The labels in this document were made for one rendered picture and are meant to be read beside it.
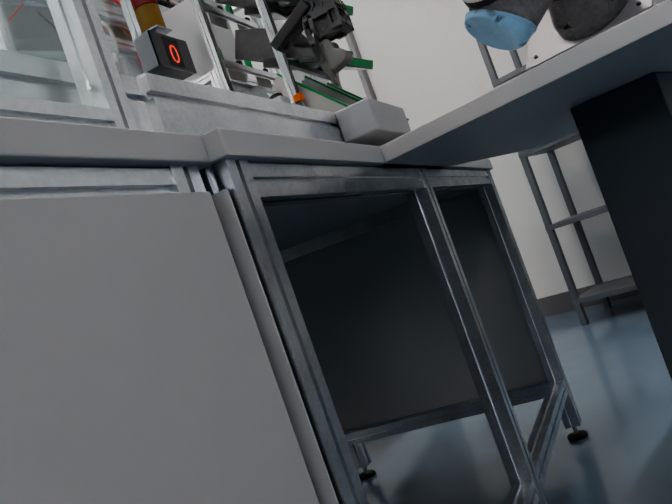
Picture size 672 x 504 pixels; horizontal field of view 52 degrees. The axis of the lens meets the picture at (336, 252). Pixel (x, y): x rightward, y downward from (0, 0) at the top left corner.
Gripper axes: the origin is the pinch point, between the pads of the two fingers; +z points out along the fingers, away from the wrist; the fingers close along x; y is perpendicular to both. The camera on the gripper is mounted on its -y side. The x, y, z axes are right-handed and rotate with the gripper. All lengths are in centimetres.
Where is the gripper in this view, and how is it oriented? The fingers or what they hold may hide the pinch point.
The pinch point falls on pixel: (332, 80)
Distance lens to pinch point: 147.6
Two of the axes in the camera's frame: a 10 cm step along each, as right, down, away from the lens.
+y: 8.6, -3.2, -4.0
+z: 3.4, 9.4, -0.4
